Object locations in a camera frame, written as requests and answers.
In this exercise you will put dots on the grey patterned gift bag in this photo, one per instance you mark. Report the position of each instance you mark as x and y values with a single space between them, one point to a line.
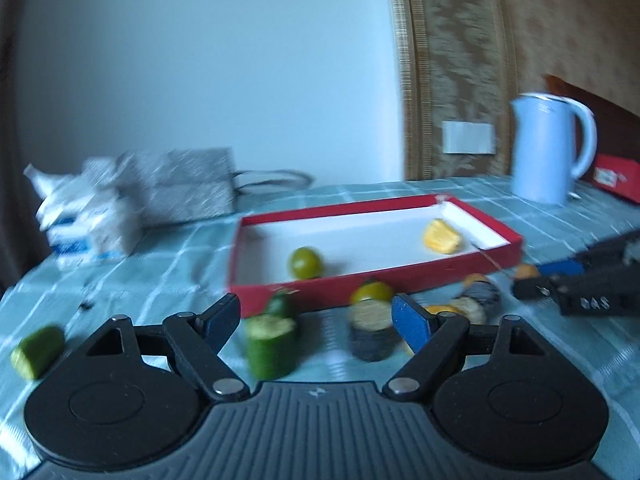
185 185

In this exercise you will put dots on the white tissue pack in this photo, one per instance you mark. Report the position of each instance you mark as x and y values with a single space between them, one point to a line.
85 220

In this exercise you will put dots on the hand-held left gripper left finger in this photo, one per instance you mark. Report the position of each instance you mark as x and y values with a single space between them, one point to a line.
223 321

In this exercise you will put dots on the blue electric kettle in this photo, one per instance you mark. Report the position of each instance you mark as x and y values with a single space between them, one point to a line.
542 150

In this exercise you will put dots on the cut cucumber piece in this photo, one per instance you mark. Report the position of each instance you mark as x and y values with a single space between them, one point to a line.
270 350
281 305
37 352

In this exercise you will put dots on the red flat packet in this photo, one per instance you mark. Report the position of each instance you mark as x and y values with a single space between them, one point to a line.
617 177

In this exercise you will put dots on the white wall switch panel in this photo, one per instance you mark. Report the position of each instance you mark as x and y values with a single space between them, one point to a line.
468 137

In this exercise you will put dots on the small round citrus fruit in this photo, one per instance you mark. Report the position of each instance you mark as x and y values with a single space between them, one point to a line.
372 292
305 263

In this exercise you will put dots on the red shallow cardboard box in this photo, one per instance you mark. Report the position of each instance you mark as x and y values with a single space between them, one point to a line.
350 240

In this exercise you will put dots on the orange citrus segment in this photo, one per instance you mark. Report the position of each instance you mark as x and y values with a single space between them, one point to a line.
457 310
526 272

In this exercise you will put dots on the patterned curtain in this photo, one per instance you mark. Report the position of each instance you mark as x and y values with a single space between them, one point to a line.
10 110

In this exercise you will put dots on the yellow peeled citrus chunk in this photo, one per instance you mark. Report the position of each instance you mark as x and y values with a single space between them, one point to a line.
442 237

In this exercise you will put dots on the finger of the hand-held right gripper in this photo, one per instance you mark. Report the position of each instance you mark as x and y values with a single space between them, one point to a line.
560 267
537 289

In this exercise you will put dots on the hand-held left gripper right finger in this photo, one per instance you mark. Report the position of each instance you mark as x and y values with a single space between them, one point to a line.
410 325

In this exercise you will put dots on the small black scrap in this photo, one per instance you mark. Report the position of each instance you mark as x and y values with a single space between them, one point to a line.
86 304

